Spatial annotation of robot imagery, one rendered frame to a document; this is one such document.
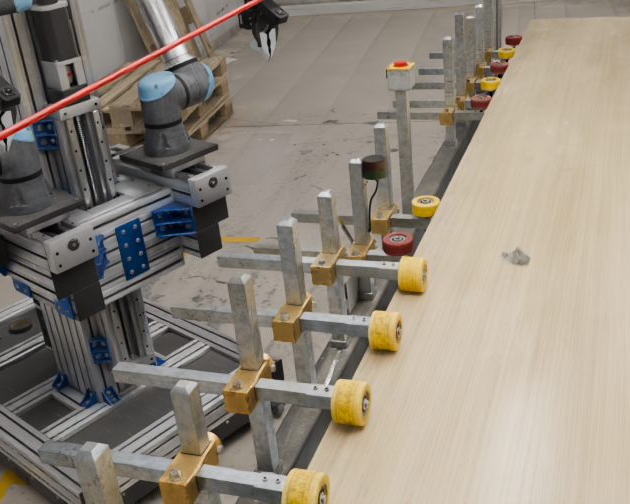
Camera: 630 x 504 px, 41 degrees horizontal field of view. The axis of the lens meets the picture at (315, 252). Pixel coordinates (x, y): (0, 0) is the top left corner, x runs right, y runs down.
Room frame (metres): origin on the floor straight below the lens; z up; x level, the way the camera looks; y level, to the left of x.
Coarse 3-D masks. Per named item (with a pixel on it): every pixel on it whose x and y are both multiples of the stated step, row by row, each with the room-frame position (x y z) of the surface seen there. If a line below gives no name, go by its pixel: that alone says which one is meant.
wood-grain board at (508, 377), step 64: (512, 64) 3.61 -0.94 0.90; (576, 64) 3.49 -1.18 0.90; (512, 128) 2.78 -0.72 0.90; (576, 128) 2.71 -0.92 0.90; (448, 192) 2.28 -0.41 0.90; (512, 192) 2.23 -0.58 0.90; (576, 192) 2.18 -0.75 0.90; (448, 256) 1.88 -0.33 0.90; (576, 256) 1.80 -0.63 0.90; (448, 320) 1.58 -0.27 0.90; (512, 320) 1.55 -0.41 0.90; (576, 320) 1.52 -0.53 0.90; (384, 384) 1.37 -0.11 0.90; (448, 384) 1.35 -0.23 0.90; (512, 384) 1.32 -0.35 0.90; (576, 384) 1.30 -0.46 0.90; (320, 448) 1.20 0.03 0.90; (384, 448) 1.18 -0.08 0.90; (448, 448) 1.16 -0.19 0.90; (512, 448) 1.14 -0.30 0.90; (576, 448) 1.12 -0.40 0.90
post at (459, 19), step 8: (456, 16) 3.46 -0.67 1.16; (464, 16) 3.48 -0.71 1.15; (456, 24) 3.46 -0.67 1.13; (464, 24) 3.48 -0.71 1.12; (456, 32) 3.46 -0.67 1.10; (464, 32) 3.47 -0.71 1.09; (456, 40) 3.46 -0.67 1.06; (464, 40) 3.47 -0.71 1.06; (456, 48) 3.46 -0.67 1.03; (464, 48) 3.47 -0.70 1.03; (456, 56) 3.46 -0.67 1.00; (464, 56) 3.46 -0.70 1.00; (456, 64) 3.46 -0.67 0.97; (464, 64) 3.46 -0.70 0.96; (456, 72) 3.46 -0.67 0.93; (464, 72) 3.46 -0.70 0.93; (456, 80) 3.46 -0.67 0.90; (464, 80) 3.45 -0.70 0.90; (456, 88) 3.46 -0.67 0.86; (464, 88) 3.45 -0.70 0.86; (464, 120) 3.45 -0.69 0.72
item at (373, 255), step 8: (256, 248) 2.14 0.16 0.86; (264, 248) 2.13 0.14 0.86; (272, 248) 2.12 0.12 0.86; (304, 248) 2.10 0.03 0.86; (312, 248) 2.09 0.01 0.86; (320, 248) 2.09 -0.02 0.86; (304, 256) 2.09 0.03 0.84; (312, 256) 2.08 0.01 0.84; (368, 256) 2.02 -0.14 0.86; (376, 256) 2.01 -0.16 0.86; (384, 256) 2.00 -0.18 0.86; (392, 256) 1.99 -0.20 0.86; (400, 256) 1.99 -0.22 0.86
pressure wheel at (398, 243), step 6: (390, 234) 2.03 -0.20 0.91; (396, 234) 2.03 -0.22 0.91; (402, 234) 2.02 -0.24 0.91; (408, 234) 2.02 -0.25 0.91; (384, 240) 2.00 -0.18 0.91; (390, 240) 2.00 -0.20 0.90; (396, 240) 1.99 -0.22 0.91; (402, 240) 1.99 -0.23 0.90; (408, 240) 1.98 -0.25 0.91; (384, 246) 1.99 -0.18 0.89; (390, 246) 1.97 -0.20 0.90; (396, 246) 1.96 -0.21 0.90; (402, 246) 1.96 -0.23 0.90; (408, 246) 1.97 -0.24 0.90; (384, 252) 1.99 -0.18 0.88; (390, 252) 1.97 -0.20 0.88; (396, 252) 1.96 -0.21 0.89; (402, 252) 1.96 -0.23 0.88; (408, 252) 1.97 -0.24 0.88
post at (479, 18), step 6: (480, 6) 3.92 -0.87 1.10; (480, 12) 3.92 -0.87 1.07; (480, 18) 3.92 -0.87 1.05; (480, 24) 3.92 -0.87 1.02; (480, 30) 3.92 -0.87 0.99; (480, 36) 3.92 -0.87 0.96; (480, 42) 3.92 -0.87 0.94; (480, 48) 3.92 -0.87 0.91; (480, 54) 3.92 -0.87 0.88; (480, 60) 3.92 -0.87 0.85
